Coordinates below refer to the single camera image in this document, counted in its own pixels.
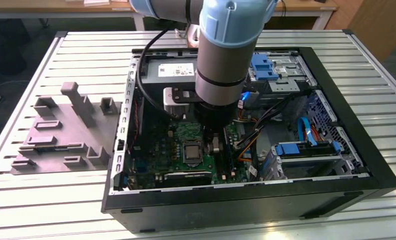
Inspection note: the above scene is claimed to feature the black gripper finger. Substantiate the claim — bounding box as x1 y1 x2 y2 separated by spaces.
206 133 225 155

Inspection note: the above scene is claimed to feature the metal socket cover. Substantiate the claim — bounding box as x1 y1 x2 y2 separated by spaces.
181 141 205 166

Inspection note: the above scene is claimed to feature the CPU socket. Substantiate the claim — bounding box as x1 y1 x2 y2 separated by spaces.
181 140 205 167

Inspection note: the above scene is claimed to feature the green motherboard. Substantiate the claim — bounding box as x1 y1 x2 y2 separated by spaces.
123 121 252 191

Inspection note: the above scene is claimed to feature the black graphics card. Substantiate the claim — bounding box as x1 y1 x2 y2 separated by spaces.
162 170 214 188

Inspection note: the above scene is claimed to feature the grey power supply unit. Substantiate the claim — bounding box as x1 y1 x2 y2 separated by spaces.
135 57 202 123

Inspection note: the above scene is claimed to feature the hard disk in blue carrier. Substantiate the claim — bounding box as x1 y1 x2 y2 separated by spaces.
275 141 343 159

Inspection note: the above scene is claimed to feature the grey metal drive cage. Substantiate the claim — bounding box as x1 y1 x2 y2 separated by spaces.
249 53 317 110

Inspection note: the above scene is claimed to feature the grey metal disk bay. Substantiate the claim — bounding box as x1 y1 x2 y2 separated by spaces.
272 141 356 181

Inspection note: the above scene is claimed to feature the black PC case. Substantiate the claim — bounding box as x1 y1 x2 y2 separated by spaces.
99 46 396 235

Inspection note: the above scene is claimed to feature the blue card latch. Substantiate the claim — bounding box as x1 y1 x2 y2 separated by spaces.
113 173 131 191

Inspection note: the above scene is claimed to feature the grey parts rack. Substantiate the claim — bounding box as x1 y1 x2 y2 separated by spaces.
10 81 123 176

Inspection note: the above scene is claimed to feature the wooden desk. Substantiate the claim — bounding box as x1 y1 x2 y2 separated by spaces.
0 0 340 31

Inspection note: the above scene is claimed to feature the white paper box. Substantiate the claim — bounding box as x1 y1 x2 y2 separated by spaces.
83 0 113 7

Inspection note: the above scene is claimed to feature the brown wooden cabinet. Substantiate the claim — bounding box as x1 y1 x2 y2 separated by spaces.
327 0 396 63

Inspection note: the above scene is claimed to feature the orange yellow wire bundle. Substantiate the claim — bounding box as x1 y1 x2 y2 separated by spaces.
234 139 256 167

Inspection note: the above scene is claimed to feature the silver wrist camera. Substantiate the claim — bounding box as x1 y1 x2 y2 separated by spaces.
162 86 201 119

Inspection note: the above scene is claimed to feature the black wire bundle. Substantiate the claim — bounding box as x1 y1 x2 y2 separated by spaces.
234 94 315 149

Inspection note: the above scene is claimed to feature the red black twisted wire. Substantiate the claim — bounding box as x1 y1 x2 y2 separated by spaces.
134 101 143 145

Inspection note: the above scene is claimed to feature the blue drive bracket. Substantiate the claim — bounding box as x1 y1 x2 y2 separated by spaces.
250 54 280 81

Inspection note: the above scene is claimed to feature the blue flat wire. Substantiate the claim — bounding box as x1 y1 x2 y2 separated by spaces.
297 116 319 148

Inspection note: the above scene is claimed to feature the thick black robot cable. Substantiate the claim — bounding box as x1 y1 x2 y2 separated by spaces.
134 26 185 121

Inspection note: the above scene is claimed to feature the orange red wire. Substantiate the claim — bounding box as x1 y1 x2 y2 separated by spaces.
309 124 329 144

